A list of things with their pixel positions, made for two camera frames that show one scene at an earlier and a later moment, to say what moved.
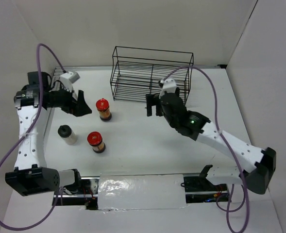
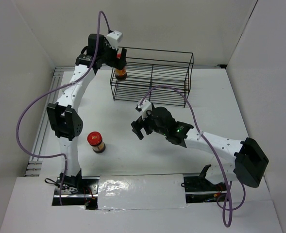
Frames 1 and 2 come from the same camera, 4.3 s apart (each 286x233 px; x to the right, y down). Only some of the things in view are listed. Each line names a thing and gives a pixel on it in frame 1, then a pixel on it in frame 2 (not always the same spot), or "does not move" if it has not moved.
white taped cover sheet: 138,191 does not move
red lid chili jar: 94,139 does not move
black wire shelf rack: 137,72 does not move
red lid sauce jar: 102,106 -> 120,74
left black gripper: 78,108 -> 117,62
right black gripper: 152,101 -> 138,125
